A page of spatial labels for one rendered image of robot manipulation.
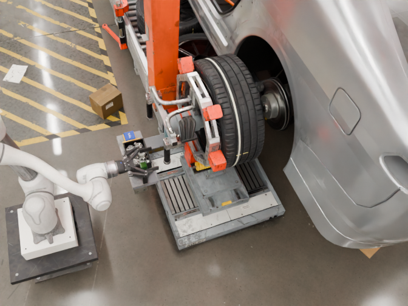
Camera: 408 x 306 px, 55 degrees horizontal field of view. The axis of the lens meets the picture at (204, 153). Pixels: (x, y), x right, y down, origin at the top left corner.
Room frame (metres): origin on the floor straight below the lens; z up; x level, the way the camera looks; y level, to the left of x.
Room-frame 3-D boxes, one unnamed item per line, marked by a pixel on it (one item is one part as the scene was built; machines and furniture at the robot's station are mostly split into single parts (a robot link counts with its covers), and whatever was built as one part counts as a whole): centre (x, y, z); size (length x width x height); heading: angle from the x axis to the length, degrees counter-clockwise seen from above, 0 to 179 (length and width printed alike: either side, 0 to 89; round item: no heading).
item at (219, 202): (1.51, -0.10, 0.13); 0.50 x 0.36 x 0.10; 27
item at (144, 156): (1.36, 0.42, 0.51); 0.20 x 0.14 x 0.13; 26
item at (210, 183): (1.55, -0.08, 0.32); 0.40 x 0.30 x 0.28; 27
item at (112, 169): (1.06, 0.48, 0.82); 0.09 x 0.06 x 0.09; 27
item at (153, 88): (1.50, 0.23, 1.03); 0.19 x 0.18 x 0.11; 117
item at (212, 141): (1.47, 0.07, 0.85); 0.54 x 0.07 x 0.54; 27
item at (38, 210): (0.88, 0.88, 0.56); 0.18 x 0.16 x 0.22; 19
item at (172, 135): (1.32, 0.14, 1.03); 0.19 x 0.18 x 0.11; 117
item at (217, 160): (1.19, -0.08, 0.85); 0.09 x 0.08 x 0.07; 27
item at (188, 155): (1.49, 0.04, 0.48); 0.16 x 0.12 x 0.17; 117
